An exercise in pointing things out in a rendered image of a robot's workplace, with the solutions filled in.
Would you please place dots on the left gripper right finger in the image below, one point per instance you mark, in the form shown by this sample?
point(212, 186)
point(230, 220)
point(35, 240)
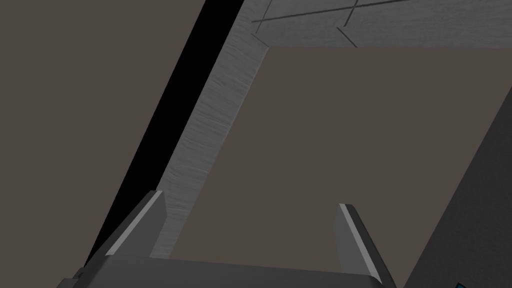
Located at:
point(354, 244)

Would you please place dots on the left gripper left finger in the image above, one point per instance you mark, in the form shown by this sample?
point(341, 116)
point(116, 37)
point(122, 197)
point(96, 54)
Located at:
point(140, 232)

